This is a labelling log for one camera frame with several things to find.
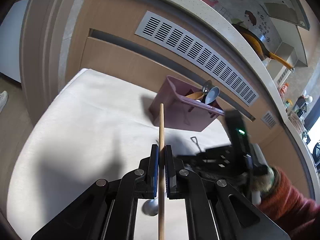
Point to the orange bottle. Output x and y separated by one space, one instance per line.
282 90

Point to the orange frying pan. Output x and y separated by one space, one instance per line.
259 47

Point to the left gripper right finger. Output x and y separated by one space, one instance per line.
215 209

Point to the small grey vent grille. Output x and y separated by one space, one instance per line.
269 120

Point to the shovel handle metal spoon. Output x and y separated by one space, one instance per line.
195 141

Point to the large grey vent grille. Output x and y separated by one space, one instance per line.
181 42

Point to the person's right hand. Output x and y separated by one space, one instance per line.
261 186

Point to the black handled metal spoon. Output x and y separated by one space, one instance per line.
207 86

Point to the red sweater forearm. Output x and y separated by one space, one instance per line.
297 215

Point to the kitchen countertop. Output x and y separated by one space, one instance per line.
220 28

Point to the brown wooden spoon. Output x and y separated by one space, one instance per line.
195 96

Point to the purple plastic utensil caddy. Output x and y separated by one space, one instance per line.
181 112

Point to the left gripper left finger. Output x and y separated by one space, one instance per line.
107 209

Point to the white sneaker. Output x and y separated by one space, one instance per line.
3 100

